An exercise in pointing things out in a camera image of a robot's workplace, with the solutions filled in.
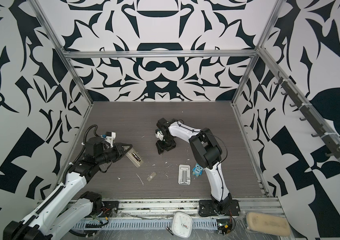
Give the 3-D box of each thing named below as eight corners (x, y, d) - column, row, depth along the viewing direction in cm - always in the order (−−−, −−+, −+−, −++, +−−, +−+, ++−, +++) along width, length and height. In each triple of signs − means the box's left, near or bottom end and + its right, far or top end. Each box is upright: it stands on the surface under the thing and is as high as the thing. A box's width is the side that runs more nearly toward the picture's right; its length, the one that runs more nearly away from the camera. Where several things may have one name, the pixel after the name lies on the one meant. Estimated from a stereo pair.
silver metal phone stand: (178, 185, 84) (178, 183, 82) (177, 165, 91) (177, 164, 89) (191, 185, 84) (192, 183, 82) (190, 165, 91) (190, 164, 89)
